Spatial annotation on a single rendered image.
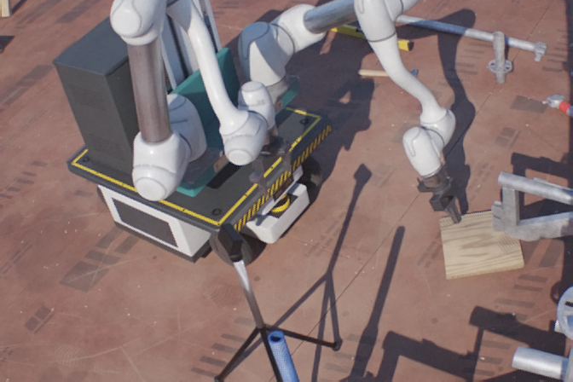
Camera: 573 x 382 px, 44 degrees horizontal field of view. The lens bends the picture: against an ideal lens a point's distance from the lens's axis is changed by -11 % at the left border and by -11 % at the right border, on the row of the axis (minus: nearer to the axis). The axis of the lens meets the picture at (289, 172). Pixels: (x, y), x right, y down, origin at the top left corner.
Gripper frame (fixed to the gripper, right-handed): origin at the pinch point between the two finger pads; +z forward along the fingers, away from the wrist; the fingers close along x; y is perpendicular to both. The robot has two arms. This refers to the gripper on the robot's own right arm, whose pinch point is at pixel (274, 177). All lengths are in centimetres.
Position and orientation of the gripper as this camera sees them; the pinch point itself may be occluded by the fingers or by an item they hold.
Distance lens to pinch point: 268.9
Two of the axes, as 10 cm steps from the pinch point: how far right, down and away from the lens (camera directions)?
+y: -8.0, -2.6, 5.4
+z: 1.9, 7.5, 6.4
